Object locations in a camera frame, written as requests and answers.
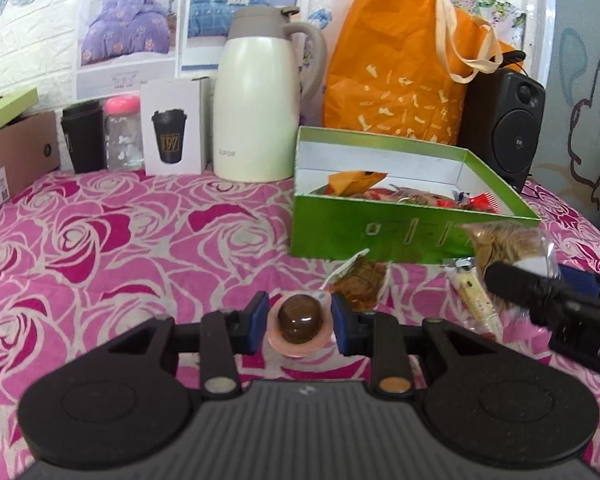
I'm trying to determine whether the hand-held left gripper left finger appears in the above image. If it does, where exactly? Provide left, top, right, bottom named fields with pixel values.
left=102, top=291, right=272, bottom=395

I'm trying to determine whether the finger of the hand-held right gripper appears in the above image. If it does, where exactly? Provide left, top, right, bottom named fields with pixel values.
left=484, top=260, right=581, bottom=328
left=561, top=266, right=600, bottom=306

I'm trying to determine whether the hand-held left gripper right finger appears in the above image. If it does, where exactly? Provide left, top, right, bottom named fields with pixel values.
left=330, top=292, right=486, bottom=396

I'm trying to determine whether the chocolate ball jelly cup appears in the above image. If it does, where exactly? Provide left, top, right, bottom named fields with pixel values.
left=265, top=290, right=338, bottom=358

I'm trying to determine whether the clear bag of brown snacks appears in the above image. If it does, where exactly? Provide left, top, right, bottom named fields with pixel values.
left=457, top=222, right=563, bottom=286

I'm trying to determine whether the green cardboard box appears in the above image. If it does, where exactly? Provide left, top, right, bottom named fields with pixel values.
left=290, top=126, right=542, bottom=263

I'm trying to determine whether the pile of mixed snacks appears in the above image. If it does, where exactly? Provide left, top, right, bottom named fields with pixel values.
left=307, top=170, right=503, bottom=213

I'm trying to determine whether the brown snack packet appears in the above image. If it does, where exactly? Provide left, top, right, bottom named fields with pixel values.
left=322, top=249, right=393, bottom=313

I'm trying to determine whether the cream stick snack packet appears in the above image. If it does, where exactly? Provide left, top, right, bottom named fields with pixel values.
left=442, top=256, right=505, bottom=338

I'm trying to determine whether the black speaker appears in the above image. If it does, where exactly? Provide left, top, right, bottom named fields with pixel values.
left=457, top=51, right=547, bottom=193

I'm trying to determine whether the pink rose blanket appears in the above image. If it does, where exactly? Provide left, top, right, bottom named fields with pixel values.
left=0, top=167, right=600, bottom=480

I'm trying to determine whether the cream thermos jug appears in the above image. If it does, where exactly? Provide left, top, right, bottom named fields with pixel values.
left=212, top=6, right=328, bottom=183

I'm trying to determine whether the pink-lid clear bottle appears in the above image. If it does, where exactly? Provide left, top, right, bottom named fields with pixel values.
left=104, top=96, right=143, bottom=171

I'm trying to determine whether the white cup carton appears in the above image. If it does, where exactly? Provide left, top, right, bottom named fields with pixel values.
left=140, top=77, right=216, bottom=177

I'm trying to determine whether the black travel cup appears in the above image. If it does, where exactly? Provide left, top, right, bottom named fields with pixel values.
left=60, top=100, right=107, bottom=173

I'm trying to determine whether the orange tote bag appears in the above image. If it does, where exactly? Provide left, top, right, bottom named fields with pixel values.
left=322, top=0, right=518, bottom=146

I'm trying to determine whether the brown cardboard shoe box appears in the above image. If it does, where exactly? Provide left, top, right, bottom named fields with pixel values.
left=0, top=110, right=62, bottom=218

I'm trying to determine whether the blue bedding poster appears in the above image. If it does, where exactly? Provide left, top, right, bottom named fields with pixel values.
left=180, top=0, right=311, bottom=73

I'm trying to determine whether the purple bedding poster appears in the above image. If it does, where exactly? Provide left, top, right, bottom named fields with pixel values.
left=75, top=0, right=181, bottom=98

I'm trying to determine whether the green box lid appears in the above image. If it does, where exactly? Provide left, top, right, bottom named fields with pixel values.
left=0, top=86, right=39, bottom=141

